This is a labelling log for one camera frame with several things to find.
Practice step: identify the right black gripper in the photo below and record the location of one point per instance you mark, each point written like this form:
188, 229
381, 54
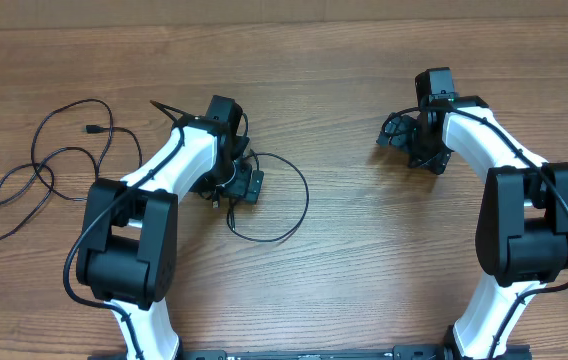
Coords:
438, 157

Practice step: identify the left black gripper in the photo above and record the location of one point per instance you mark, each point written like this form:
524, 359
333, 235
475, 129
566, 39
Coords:
236, 189

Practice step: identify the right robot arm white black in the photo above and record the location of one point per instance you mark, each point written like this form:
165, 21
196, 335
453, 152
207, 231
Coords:
521, 238

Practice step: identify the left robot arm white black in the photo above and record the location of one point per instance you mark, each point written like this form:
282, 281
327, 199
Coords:
126, 253

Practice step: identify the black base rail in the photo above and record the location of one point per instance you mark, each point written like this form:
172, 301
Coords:
314, 354

